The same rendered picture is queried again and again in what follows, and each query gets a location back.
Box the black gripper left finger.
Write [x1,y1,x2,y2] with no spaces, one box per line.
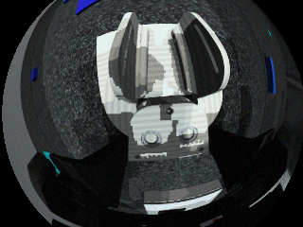
[49,133,129,208]

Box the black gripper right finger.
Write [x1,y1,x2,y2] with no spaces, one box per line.
[208,126,274,192]

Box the blue flat rectangular plate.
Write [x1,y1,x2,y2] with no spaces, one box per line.
[76,0,102,15]

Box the blue rectangular block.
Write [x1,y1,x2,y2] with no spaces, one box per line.
[265,57,276,94]

